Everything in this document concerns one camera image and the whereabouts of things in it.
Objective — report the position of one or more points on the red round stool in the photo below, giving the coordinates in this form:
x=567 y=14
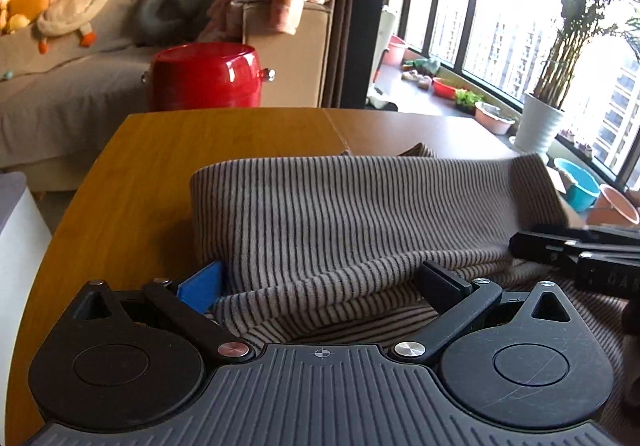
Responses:
x=205 y=79

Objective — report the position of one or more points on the terracotta flower pot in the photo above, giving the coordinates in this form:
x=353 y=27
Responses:
x=612 y=208

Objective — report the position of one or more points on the grey striped garment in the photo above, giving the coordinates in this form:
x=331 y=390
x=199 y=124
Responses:
x=325 y=226

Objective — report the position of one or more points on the white upright vacuum cleaner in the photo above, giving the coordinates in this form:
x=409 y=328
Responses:
x=395 y=1

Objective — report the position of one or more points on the red plastic basin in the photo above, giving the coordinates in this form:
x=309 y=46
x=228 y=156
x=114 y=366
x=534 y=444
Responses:
x=447 y=89

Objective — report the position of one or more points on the pink plastic basin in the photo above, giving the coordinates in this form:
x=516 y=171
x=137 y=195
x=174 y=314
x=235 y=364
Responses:
x=492 y=121

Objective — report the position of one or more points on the grey neck pillow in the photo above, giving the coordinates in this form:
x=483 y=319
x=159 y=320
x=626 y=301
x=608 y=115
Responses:
x=167 y=11

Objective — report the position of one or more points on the grey covered sofa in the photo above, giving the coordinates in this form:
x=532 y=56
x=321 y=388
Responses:
x=75 y=91

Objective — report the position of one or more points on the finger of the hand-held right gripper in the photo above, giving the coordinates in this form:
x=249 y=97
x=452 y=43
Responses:
x=545 y=247
x=610 y=276

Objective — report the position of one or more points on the blue plastic basin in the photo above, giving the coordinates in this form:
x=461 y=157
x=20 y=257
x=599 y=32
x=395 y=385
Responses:
x=582 y=186

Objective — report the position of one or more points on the bamboo plant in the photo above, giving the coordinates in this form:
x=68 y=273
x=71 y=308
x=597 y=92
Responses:
x=565 y=41

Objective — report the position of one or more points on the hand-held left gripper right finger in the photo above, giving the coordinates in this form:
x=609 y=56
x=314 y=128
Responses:
x=442 y=287

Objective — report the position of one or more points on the green cloth on sill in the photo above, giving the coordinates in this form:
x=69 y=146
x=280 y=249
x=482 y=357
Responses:
x=425 y=65

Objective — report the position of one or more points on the pink bucket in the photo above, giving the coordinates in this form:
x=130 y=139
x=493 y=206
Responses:
x=394 y=51

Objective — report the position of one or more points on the green seedling tray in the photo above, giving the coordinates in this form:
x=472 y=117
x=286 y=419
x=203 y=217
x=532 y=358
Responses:
x=467 y=99

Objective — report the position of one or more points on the white side table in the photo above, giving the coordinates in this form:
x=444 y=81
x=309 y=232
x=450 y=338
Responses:
x=20 y=266

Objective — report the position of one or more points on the white plant pot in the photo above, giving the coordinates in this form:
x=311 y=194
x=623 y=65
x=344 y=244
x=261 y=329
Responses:
x=537 y=126

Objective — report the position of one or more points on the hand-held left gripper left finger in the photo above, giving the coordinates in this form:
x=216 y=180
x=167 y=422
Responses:
x=201 y=287

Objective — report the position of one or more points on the brown curtain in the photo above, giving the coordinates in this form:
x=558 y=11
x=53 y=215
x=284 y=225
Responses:
x=350 y=16

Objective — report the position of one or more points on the small yellow plush toy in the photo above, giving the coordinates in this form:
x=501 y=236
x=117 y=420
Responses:
x=15 y=24

